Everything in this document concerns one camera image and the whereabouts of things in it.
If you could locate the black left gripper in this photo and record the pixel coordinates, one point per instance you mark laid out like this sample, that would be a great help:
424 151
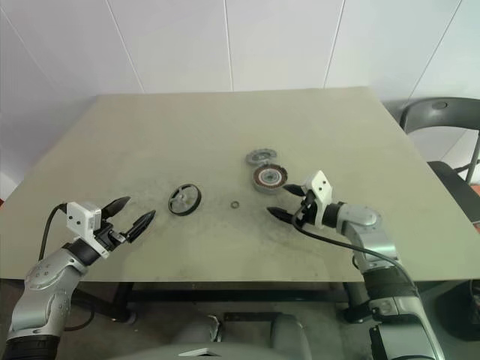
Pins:
108 240

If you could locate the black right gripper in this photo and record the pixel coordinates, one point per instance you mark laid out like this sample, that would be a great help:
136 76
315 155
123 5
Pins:
308 206

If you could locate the silver spoked motor rotor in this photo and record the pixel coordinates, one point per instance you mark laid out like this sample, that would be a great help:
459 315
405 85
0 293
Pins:
185 195

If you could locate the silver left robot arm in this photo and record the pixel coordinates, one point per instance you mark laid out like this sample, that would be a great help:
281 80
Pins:
45 277

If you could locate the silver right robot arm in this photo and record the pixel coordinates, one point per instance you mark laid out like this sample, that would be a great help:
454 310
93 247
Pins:
360 219

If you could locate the round brown-centred metal disc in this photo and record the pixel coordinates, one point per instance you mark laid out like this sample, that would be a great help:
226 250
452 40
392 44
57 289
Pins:
268 176

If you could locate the grey round motor end cap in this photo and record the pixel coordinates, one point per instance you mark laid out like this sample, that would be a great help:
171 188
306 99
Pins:
258 157

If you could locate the black flat bar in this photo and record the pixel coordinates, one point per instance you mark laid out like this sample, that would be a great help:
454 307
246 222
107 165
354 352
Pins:
251 316

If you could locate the grey rounded shape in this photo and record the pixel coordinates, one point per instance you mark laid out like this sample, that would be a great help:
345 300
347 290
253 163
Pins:
198 330
288 333

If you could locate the dark grey folding chair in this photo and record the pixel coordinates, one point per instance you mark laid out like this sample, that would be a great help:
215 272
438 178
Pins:
431 110

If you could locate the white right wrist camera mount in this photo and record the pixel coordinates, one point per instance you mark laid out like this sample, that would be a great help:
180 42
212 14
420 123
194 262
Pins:
318 185

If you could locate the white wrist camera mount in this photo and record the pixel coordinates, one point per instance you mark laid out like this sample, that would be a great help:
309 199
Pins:
318 185
80 217

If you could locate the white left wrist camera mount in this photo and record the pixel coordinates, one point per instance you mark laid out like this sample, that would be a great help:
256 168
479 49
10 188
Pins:
80 217

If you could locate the black table frame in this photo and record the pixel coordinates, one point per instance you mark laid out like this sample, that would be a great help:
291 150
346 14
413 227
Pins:
225 296

